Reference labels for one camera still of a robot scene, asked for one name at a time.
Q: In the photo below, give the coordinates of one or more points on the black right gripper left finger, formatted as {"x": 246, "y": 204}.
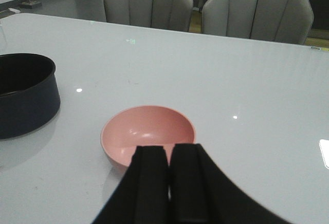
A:
{"x": 142, "y": 194}

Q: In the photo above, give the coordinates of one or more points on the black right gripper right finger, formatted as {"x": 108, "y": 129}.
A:
{"x": 202, "y": 193}

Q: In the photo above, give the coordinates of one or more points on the pink bowl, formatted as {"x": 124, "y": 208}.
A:
{"x": 147, "y": 125}

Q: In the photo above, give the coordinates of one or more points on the dark blue saucepan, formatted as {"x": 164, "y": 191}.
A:
{"x": 29, "y": 93}

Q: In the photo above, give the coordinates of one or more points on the left grey upholstered chair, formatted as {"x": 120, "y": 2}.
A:
{"x": 159, "y": 14}

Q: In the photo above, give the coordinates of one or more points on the grey upholstered chair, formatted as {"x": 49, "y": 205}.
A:
{"x": 159, "y": 14}
{"x": 284, "y": 21}

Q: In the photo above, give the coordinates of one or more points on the right grey upholstered chair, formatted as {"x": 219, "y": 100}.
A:
{"x": 284, "y": 21}

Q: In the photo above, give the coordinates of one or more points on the metal stand base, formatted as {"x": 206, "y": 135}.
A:
{"x": 30, "y": 4}

